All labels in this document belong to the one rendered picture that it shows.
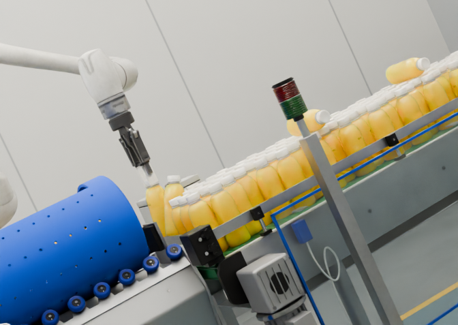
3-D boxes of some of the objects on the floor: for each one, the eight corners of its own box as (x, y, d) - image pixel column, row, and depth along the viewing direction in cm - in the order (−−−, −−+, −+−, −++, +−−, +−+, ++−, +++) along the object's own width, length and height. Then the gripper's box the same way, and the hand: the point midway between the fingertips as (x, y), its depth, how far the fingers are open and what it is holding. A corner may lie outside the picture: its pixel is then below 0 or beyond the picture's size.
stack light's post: (465, 507, 232) (297, 140, 226) (476, 498, 234) (309, 134, 228) (476, 510, 229) (304, 138, 222) (486, 502, 230) (316, 132, 224)
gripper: (100, 125, 266) (133, 193, 267) (115, 115, 251) (150, 187, 252) (121, 115, 269) (153, 182, 270) (137, 105, 254) (172, 177, 255)
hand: (147, 175), depth 261 cm, fingers closed on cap, 4 cm apart
